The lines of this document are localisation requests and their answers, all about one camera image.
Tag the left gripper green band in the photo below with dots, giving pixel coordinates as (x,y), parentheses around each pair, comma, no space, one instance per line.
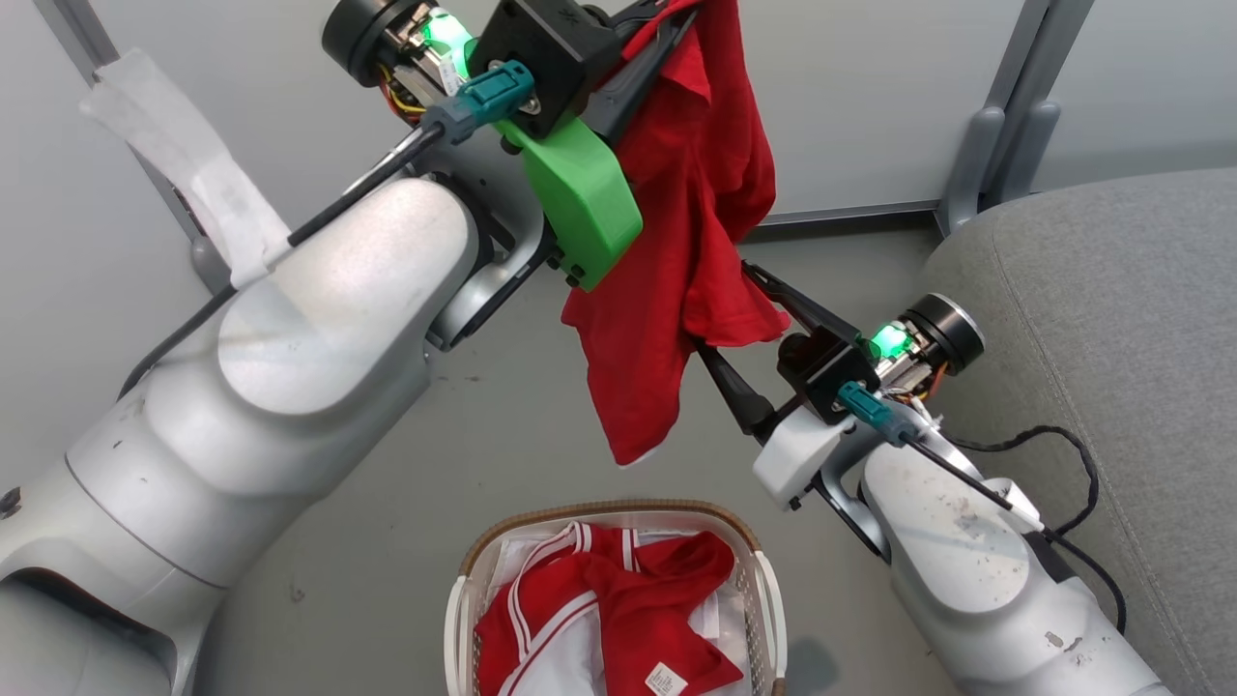
(580,203)

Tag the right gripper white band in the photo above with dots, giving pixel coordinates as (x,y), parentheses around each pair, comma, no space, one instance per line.
(802,454)

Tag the red polo shirt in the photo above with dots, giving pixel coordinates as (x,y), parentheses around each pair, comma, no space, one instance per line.
(696,193)

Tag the red garment with white tag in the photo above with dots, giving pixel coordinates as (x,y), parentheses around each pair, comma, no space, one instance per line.
(657,609)

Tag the red garment with white stripes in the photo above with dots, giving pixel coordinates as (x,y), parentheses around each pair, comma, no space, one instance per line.
(541,599)

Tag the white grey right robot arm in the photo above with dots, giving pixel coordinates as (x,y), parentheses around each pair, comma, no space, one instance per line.
(966,570)

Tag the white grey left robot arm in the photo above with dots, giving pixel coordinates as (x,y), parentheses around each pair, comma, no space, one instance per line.
(309,329)

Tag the white laundry basket brown rim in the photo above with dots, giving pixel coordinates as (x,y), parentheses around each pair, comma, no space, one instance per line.
(763,590)

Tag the white basket liner cloth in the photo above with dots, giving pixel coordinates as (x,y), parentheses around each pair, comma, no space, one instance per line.
(725,619)

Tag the grey fabric sofa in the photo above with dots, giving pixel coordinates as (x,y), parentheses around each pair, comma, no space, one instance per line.
(1111,309)

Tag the white translucent tape strip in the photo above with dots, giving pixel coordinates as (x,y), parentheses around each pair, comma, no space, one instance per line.
(208,174)

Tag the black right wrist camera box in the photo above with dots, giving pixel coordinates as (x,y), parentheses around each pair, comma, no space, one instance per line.
(826,372)

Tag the grey metal partition bottom rail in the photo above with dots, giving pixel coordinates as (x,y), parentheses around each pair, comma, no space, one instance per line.
(850,220)

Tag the grey double partition post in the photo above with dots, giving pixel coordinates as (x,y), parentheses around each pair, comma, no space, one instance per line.
(1005,126)

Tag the grey metal partition post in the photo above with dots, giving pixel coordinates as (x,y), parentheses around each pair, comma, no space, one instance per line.
(72,29)

